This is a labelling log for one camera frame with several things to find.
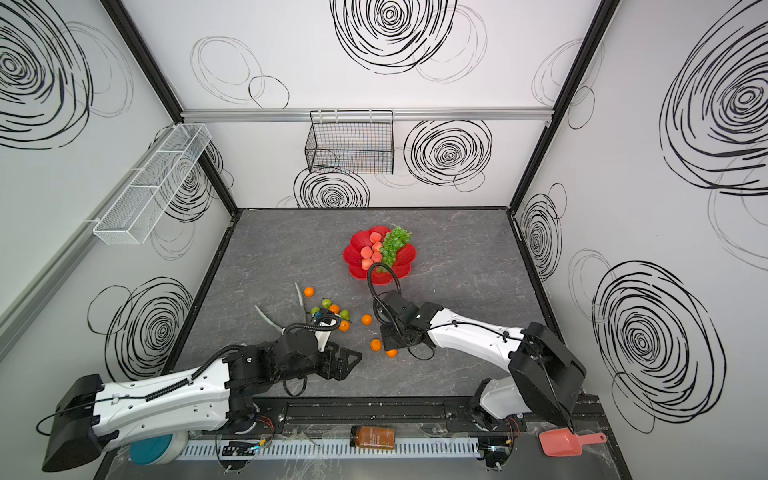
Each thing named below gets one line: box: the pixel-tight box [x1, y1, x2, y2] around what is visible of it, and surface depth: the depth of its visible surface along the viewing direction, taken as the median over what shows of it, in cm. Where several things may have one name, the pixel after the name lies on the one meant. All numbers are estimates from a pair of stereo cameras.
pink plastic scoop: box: [539, 427, 607, 457], surface depth 71 cm
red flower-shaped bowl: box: [343, 226, 417, 285], surface depth 104 cm
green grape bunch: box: [377, 226, 412, 273], surface depth 104 cm
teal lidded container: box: [129, 432, 188, 465], surface depth 65 cm
